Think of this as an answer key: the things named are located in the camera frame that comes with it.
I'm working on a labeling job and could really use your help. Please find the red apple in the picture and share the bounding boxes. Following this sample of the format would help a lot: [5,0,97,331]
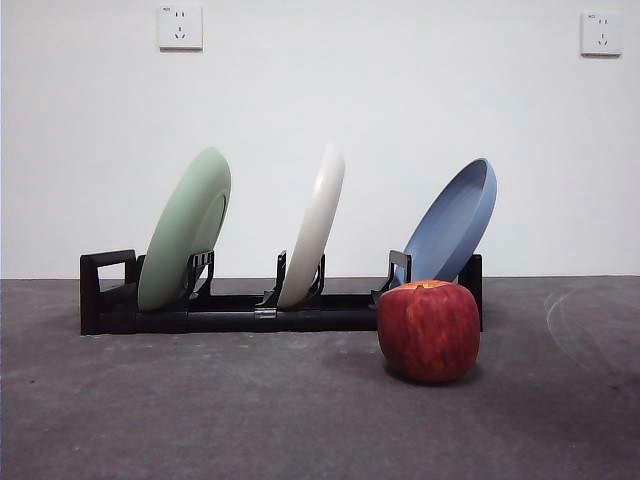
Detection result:
[376,279,482,385]

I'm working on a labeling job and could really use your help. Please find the green plate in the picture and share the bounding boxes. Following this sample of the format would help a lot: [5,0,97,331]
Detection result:
[137,146,233,312]

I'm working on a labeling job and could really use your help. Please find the white plate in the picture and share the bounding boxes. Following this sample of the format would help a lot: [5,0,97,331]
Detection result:
[277,143,346,308]

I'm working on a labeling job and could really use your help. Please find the black plate rack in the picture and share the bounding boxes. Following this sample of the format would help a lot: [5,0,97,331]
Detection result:
[79,248,484,336]

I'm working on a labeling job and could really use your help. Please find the blue plate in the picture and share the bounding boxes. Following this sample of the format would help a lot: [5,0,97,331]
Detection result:
[402,158,498,290]

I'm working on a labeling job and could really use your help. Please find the white wall socket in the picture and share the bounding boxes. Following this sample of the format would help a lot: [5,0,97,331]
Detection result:
[580,10,625,58]
[159,4,204,52]

